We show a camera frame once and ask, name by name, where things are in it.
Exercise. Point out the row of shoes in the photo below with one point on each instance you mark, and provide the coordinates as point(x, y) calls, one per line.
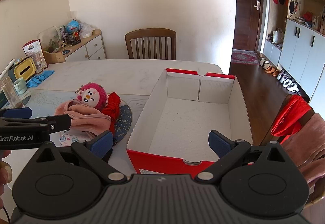
point(287, 81)

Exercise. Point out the speckled round placemat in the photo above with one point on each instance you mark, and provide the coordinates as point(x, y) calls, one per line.
point(124, 122)

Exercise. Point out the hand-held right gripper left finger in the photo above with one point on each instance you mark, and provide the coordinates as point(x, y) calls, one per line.
point(101, 144)

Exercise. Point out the dark wooden door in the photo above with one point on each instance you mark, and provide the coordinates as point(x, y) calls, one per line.
point(247, 26)

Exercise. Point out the red patterned rug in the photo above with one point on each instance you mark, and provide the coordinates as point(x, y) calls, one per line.
point(245, 57)

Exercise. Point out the wooden tray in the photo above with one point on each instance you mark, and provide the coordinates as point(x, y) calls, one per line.
point(54, 57)

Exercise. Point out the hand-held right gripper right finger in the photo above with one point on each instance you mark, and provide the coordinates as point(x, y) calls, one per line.
point(218, 144)

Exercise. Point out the clear glass cup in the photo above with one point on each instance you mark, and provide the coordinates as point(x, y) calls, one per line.
point(40, 62)

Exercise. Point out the metal door lock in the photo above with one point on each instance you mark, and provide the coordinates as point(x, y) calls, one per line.
point(257, 2)

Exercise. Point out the blue cloth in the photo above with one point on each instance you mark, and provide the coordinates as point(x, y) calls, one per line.
point(40, 78)

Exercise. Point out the red cloth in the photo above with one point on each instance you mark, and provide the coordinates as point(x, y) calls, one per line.
point(113, 108)

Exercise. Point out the pink fringed scarf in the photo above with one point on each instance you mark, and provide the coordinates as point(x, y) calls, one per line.
point(307, 142)

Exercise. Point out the person's left hand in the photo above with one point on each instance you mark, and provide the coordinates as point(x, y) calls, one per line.
point(3, 175)

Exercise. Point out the red framed card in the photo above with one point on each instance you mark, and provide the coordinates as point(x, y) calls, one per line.
point(31, 47)

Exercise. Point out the wooden chair with black seat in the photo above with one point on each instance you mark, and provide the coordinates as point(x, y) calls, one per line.
point(316, 189)

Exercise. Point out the pale tote bag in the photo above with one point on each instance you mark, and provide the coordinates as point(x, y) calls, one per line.
point(278, 36)

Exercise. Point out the white and wood sideboard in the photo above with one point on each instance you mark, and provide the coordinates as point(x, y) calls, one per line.
point(94, 47)

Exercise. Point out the white rod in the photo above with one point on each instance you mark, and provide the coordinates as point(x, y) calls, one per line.
point(7, 68)

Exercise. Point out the red garment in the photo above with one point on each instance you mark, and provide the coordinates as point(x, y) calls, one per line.
point(289, 117)

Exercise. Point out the pink fluffy plush doll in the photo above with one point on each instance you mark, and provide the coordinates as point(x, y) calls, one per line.
point(92, 94)

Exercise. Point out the printed tissue packet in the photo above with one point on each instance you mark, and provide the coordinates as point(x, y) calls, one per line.
point(73, 139)

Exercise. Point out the red and white cardboard box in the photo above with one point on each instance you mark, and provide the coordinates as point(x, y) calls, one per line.
point(190, 122)

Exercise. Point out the wooden slat-back chair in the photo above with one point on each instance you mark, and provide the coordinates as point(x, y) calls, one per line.
point(151, 41)

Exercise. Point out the yellow tissue box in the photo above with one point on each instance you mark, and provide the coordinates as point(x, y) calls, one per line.
point(24, 69)

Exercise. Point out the blue globe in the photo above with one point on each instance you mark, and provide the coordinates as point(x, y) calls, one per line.
point(73, 26)

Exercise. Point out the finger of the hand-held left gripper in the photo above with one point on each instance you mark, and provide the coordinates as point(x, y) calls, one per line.
point(58, 121)
point(17, 112)

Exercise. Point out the clear display dome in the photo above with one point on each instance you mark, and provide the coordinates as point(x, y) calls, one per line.
point(50, 38)

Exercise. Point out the mint green mug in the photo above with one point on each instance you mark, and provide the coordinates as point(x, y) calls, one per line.
point(20, 87)

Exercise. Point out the clear plastic bag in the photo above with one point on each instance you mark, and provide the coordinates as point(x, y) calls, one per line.
point(86, 31)

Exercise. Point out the dark bottles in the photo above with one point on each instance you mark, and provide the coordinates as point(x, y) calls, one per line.
point(73, 38)

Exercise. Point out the pink fleece hat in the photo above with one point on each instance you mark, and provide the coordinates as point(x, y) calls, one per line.
point(86, 118)

